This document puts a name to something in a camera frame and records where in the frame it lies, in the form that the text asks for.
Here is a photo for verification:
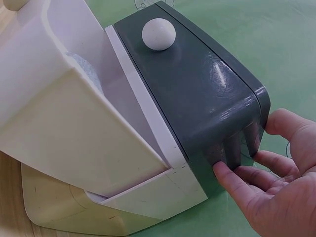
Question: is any person's right hand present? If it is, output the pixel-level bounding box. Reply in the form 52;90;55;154
212;108;316;237

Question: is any grey-green drawer with white knob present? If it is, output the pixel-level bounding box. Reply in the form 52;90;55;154
114;1;262;198

